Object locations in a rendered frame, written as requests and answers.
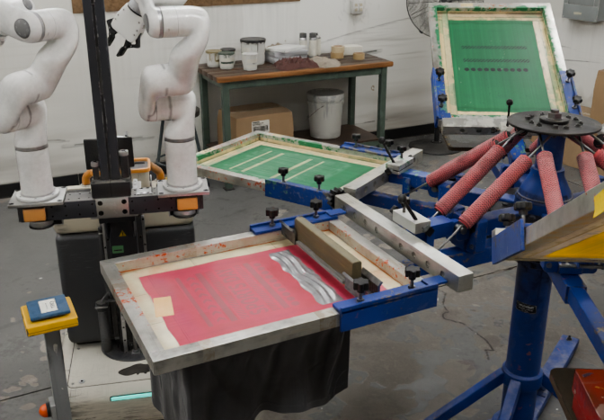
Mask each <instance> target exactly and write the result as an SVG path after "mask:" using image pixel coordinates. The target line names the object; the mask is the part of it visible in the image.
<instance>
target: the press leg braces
mask: <svg viewBox="0 0 604 420"><path fill-rule="evenodd" d="M543 372H544V373H543V379H542V386H541V388H540V389H538V390H537V395H538V396H540V397H543V398H545V397H546V395H547V393H548V392H550V393H551V394H552V395H554V396H555V397H556V398H557V395H556V393H555V391H554V388H553V386H552V384H551V382H550V379H549V374H548V373H546V372H545V371H544V370H543ZM503 377H504V374H503V372H502V368H499V369H498V370H496V371H494V372H493V373H491V374H490V375H488V376H487V377H485V378H484V379H482V380H480V381H479V382H478V383H476V384H475V385H474V386H473V387H471V388H470V389H468V390H466V391H465V392H463V393H462V394H460V395H459V396H457V397H456V398H454V399H453V400H451V401H450V402H448V403H447V404H446V405H445V406H443V407H441V408H440V409H438V410H437V411H435V412H434V413H432V414H431V415H430V416H428V417H426V418H425V419H423V420H449V419H450V418H452V417H453V416H455V415H457V414H458V413H460V412H461V411H463V410H464V409H465V408H467V407H469V406H470V405H472V404H473V403H475V402H476V401H477V400H478V399H480V398H482V397H483V396H485V395H486V394H488V393H489V392H491V391H492V390H494V389H496V388H497V387H499V386H500V385H502V384H503ZM520 391H521V382H519V381H516V380H511V381H510V384H509V387H508V389H507V393H506V396H505V399H504V401H503V405H502V410H501V413H500V415H499V419H498V420H512V418H513V416H514V412H515V409H516V406H517V403H518V400H519V397H520ZM557 399H558V398H557Z"/></svg>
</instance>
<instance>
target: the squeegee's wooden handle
mask: <svg viewBox="0 0 604 420"><path fill-rule="evenodd" d="M296 232H297V241H298V240H299V241H300V242H302V243H303V244H304V245H305V246H307V247H308V248H309V249H310V250H311V251H313V252H314V253H315V254H316V255H318V256H319V257H320V258H321V259H322V260H324V261H325V262H326V263H327V264H329V265H330V266H331V267H332V268H333V269H334V270H335V271H336V272H337V273H339V274H340V275H341V276H342V277H343V278H345V276H344V275H343V274H342V273H343V272H345V273H347V274H348V275H349V276H350V277H351V278H352V279H359V277H361V261H360V260H359V259H358V258H356V257H355V256H354V255H352V254H351V253H350V252H348V251H347V250H346V249H344V248H343V247H342V246H340V245H339V244H337V243H336V242H335V241H334V240H332V239H331V238H330V237H328V236H327V235H326V234H325V233H324V232H322V231H321V230H320V229H319V228H317V227H316V226H314V225H313V224H312V223H310V222H309V221H308V220H307V219H305V218H304V217H299V218H296Z"/></svg>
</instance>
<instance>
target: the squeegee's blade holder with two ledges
mask: <svg viewBox="0 0 604 420"><path fill-rule="evenodd" d="M296 245H297V246H299V247H300V248H301V249H302V250H303V251H305V252H306V253H307V254H308V255H309V256H311V257H312V258H313V259H314V260H315V261H316V262H318V263H319V264H320V265H321V266H322V267H324V268H325V270H326V271H327V272H329V273H330V274H331V275H332V276H333V277H335V278H336V279H337V280H338V281H339V282H341V283H342V284H344V283H345V278H343V277H342V276H341V275H340V274H339V273H337V272H336V271H335V270H334V269H333V268H332V267H331V266H330V265H329V264H327V263H326V262H325V261H324V260H322V259H321V258H320V257H319V256H318V255H316V254H315V253H314V252H313V251H311V250H310V249H309V248H308V247H307V246H305V245H304V244H303V243H302V242H300V241H299V240H298V241H296Z"/></svg>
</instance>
